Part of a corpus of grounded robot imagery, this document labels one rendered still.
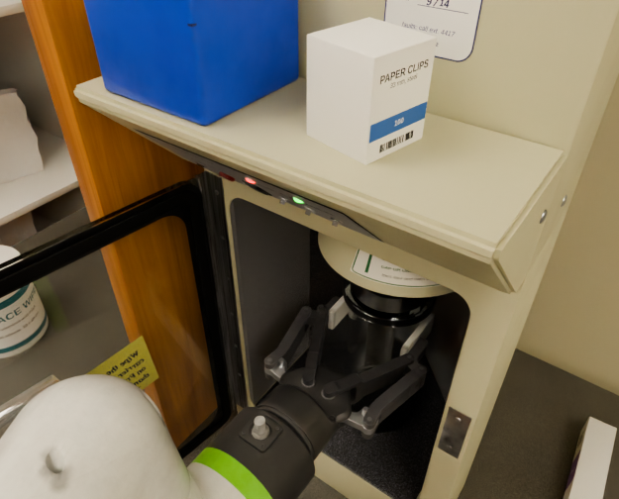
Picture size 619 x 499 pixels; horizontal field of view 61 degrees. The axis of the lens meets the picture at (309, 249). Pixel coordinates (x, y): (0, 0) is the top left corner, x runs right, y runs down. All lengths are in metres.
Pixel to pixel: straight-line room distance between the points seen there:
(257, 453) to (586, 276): 0.61
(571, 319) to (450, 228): 0.73
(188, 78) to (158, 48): 0.03
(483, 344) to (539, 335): 0.57
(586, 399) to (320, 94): 0.78
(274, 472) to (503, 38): 0.37
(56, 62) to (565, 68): 0.37
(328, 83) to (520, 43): 0.11
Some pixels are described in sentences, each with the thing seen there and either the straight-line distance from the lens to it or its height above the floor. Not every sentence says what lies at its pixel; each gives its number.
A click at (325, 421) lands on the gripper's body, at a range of 0.53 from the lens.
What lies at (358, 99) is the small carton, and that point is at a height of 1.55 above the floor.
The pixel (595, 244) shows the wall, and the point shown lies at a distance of 0.89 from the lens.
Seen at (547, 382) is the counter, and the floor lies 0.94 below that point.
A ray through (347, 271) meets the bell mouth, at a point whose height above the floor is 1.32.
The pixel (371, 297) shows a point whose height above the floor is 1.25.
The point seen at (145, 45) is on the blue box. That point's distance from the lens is 0.36.
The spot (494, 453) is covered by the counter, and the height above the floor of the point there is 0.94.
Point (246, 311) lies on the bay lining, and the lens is 0.64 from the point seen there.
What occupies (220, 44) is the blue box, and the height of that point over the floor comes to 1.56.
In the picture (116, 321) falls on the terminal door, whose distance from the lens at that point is 0.56.
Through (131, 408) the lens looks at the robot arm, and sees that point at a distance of 0.39.
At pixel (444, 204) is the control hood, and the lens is 0.28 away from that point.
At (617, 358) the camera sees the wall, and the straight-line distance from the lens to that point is 1.01.
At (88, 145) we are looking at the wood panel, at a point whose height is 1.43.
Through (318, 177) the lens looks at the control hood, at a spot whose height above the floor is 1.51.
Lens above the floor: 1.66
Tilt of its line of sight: 39 degrees down
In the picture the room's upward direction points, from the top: straight up
